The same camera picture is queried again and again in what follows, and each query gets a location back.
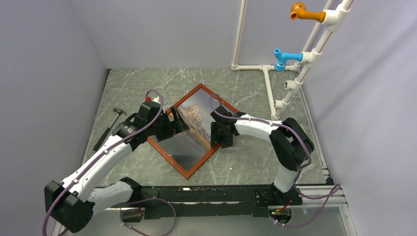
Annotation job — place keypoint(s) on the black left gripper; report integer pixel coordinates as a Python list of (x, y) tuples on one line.
[(168, 132)]

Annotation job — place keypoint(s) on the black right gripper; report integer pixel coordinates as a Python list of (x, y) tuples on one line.
[(215, 137)]

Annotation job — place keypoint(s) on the glossy mountain landscape photo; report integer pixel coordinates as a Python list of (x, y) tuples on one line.
[(195, 136)]

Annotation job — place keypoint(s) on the wooden picture frame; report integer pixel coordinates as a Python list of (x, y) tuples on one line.
[(202, 163)]

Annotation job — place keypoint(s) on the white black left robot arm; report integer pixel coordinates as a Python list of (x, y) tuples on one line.
[(97, 169)]

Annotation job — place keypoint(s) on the blue pipe elbow fitting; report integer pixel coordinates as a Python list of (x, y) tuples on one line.
[(282, 58)]

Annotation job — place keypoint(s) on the orange pipe elbow fitting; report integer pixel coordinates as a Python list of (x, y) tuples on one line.
[(299, 11)]

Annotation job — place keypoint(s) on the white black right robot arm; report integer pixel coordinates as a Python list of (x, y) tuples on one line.
[(291, 144)]

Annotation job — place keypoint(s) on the white PVC pipe rack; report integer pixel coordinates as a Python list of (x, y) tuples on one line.
[(327, 21)]

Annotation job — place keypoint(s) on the black handled claw hammer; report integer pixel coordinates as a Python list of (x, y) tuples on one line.
[(103, 137)]

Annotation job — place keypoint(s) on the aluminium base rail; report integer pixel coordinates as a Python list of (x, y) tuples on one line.
[(154, 202)]

